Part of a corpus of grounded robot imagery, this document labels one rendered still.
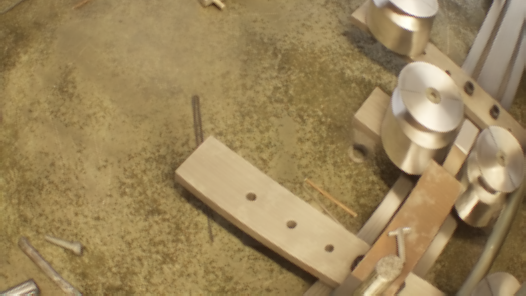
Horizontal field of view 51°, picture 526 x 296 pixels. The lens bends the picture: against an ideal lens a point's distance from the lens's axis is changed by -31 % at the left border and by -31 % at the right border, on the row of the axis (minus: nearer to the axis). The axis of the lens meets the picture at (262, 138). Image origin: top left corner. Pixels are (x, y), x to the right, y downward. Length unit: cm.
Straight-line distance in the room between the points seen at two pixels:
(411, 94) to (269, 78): 13
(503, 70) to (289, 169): 22
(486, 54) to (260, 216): 27
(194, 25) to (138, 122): 9
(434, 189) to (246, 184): 11
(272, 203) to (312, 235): 3
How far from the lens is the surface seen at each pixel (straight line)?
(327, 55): 51
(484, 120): 47
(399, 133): 40
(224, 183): 39
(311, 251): 38
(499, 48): 56
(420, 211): 37
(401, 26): 45
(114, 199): 43
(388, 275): 24
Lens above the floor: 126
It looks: 55 degrees down
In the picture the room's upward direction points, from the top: 14 degrees clockwise
